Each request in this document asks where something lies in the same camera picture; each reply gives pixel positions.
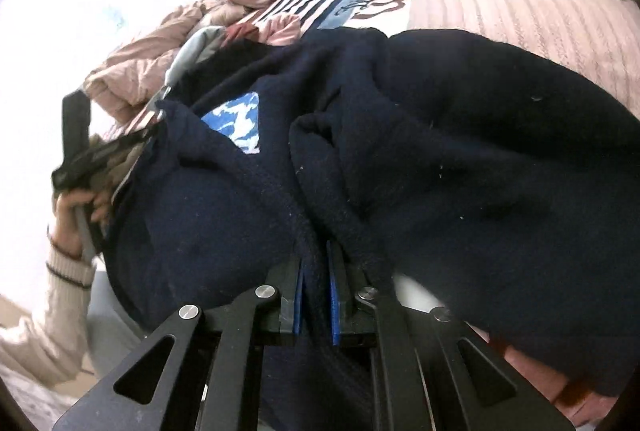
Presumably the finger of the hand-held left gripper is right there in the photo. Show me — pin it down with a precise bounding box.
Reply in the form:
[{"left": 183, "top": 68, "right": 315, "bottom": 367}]
[{"left": 150, "top": 25, "right": 223, "bottom": 124}]

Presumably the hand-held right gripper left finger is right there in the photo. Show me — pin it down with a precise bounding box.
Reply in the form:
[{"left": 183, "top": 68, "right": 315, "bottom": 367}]
[{"left": 52, "top": 257, "right": 307, "bottom": 431}]

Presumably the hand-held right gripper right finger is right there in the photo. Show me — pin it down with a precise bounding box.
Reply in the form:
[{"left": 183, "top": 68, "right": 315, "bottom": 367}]
[{"left": 326, "top": 240, "right": 576, "bottom": 431}]

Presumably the navy blue sweater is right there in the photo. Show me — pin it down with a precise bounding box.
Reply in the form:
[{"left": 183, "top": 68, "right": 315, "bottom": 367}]
[{"left": 102, "top": 27, "right": 640, "bottom": 431}]

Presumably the person's left hand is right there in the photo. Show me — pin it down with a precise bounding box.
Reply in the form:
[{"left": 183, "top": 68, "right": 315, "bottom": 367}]
[{"left": 51, "top": 184, "right": 113, "bottom": 262}]

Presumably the pink padded jacket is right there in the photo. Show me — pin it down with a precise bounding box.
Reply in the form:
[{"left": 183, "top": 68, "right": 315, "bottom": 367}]
[{"left": 82, "top": 0, "right": 301, "bottom": 127}]

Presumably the pink quilted bedspread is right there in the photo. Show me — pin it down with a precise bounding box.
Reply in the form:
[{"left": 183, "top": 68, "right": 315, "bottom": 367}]
[{"left": 385, "top": 0, "right": 640, "bottom": 107}]

